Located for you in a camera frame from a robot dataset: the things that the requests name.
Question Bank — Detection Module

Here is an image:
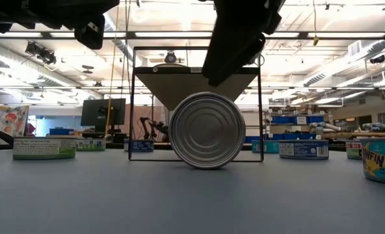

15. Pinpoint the wooden workbench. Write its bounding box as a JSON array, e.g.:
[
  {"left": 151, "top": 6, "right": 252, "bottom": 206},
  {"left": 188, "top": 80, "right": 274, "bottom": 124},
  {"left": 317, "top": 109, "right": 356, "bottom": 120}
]
[{"left": 321, "top": 131, "right": 385, "bottom": 140}]

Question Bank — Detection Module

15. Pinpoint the teal label tuna can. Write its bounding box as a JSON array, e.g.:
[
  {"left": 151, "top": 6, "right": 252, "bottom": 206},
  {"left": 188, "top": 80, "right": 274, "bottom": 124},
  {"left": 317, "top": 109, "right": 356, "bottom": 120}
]
[
  {"left": 251, "top": 140, "right": 280, "bottom": 154},
  {"left": 360, "top": 137, "right": 385, "bottom": 187}
]

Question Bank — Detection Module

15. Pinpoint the black-framed wooden shelf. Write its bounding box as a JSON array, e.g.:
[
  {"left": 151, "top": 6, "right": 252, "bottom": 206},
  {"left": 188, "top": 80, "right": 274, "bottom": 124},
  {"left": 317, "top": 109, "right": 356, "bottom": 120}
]
[{"left": 128, "top": 46, "right": 265, "bottom": 163}]

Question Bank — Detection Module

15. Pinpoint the yellow cord with plug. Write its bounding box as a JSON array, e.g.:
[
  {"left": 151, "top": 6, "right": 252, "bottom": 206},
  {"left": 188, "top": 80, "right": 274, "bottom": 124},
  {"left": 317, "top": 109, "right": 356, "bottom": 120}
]
[{"left": 312, "top": 0, "right": 320, "bottom": 47}]

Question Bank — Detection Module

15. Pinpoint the black table frame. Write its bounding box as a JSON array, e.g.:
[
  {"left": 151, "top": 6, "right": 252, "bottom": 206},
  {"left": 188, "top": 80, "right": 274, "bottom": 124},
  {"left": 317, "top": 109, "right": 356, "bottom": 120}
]
[{"left": 106, "top": 142, "right": 254, "bottom": 151}]

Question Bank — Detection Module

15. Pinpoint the blue table mat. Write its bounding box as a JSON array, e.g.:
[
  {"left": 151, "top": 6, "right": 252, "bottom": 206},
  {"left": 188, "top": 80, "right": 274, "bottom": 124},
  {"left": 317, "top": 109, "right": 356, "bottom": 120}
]
[{"left": 0, "top": 149, "right": 385, "bottom": 234}]

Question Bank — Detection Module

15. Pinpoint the black camera cluster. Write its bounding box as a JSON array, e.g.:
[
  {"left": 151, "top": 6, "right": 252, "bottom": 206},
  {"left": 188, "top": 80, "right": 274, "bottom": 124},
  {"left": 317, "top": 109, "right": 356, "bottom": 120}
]
[{"left": 24, "top": 41, "right": 59, "bottom": 66}]

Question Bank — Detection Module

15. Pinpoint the blue label tuna can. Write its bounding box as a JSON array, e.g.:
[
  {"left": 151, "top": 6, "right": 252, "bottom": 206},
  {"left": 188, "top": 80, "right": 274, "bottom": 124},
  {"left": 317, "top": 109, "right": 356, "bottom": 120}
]
[
  {"left": 278, "top": 139, "right": 330, "bottom": 161},
  {"left": 168, "top": 91, "right": 247, "bottom": 170},
  {"left": 124, "top": 139, "right": 155, "bottom": 153}
]

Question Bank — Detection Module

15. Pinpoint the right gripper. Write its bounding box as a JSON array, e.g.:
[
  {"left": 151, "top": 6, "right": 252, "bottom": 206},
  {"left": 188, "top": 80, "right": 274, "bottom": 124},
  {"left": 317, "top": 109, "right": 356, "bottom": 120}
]
[{"left": 202, "top": 0, "right": 286, "bottom": 88}]

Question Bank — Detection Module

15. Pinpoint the black beam with light panels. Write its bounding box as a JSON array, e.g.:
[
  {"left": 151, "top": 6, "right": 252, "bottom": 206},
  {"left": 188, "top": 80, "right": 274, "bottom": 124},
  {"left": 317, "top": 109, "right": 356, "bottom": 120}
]
[{"left": 0, "top": 31, "right": 385, "bottom": 41}]

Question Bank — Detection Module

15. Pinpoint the black hanging cable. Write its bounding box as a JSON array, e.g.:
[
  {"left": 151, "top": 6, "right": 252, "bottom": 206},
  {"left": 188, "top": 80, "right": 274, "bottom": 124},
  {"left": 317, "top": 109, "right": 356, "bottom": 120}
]
[{"left": 124, "top": 0, "right": 134, "bottom": 138}]

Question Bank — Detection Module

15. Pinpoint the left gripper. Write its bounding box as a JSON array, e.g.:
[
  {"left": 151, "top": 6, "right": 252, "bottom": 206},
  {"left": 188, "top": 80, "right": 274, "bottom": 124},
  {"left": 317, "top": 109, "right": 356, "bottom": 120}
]
[{"left": 26, "top": 0, "right": 120, "bottom": 50}]

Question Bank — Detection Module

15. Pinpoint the floral picture board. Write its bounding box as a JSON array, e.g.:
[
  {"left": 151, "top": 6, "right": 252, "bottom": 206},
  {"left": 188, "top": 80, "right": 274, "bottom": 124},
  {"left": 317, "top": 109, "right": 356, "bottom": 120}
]
[{"left": 0, "top": 103, "right": 31, "bottom": 137}]

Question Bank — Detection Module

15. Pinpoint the black computer monitor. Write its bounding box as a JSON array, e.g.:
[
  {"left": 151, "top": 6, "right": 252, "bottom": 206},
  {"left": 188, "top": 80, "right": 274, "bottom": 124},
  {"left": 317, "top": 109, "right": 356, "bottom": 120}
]
[{"left": 80, "top": 98, "right": 127, "bottom": 137}]

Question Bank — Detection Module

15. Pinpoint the round black camera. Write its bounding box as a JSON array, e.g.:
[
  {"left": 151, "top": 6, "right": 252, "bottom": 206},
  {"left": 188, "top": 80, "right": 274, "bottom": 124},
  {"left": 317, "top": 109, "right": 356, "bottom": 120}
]
[{"left": 164, "top": 50, "right": 178, "bottom": 64}]

